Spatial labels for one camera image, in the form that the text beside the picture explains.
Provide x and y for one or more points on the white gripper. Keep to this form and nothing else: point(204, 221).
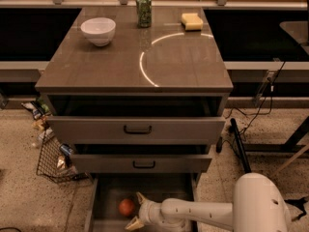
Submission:
point(150, 209)

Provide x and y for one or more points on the red apple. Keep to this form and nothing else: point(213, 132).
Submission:
point(126, 207)

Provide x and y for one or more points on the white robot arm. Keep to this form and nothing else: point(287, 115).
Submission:
point(257, 206)

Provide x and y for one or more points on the bottom grey drawer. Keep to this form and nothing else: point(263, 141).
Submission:
point(111, 189)

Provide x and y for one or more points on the grey drawer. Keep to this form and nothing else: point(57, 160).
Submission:
point(111, 189)
point(137, 131)
point(140, 159)

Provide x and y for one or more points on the middle grey drawer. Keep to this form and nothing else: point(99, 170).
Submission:
point(140, 159)

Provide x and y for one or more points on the grey drawer cabinet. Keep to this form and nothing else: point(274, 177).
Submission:
point(160, 71)

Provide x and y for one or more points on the top grey drawer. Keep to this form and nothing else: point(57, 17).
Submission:
point(137, 131)

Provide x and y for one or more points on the black table leg bar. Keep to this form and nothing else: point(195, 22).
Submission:
point(242, 154)

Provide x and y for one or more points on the snack bags pile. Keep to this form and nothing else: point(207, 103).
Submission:
point(40, 113)

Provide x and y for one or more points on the white bowl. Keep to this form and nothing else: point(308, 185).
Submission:
point(99, 31)

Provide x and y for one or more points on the yellow sponge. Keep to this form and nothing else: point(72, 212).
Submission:
point(192, 22)

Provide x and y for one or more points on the green soda can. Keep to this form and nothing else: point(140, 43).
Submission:
point(144, 13)

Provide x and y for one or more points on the black wire basket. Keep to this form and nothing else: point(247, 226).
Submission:
point(54, 165)

